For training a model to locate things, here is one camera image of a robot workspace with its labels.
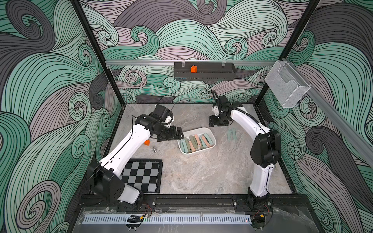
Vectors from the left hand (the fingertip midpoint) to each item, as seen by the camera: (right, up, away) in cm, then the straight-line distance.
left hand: (177, 136), depth 75 cm
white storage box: (+13, -6, +20) cm, 25 cm away
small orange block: (-21, -7, +20) cm, 30 cm away
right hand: (+25, +5, +16) cm, 30 cm away
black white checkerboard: (-19, -22, +4) cm, 29 cm away
